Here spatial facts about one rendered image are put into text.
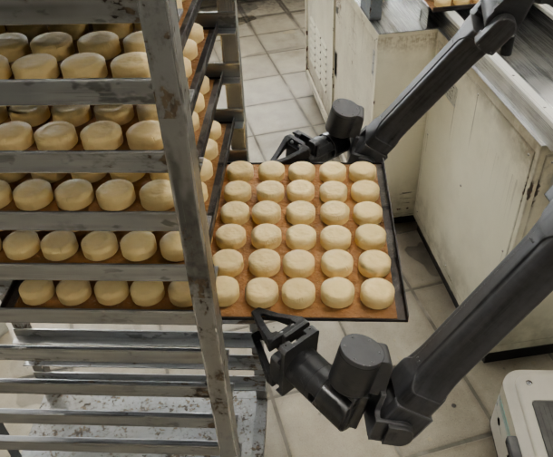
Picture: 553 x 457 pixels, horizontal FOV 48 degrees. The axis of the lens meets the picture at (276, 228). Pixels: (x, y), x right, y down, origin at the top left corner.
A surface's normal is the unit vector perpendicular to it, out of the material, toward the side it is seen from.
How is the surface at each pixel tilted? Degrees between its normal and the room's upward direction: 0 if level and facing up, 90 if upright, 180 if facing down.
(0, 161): 90
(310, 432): 0
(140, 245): 0
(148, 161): 90
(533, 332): 90
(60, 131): 0
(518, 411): 31
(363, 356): 17
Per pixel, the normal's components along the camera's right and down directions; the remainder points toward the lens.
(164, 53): -0.05, 0.65
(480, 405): -0.04, -0.76
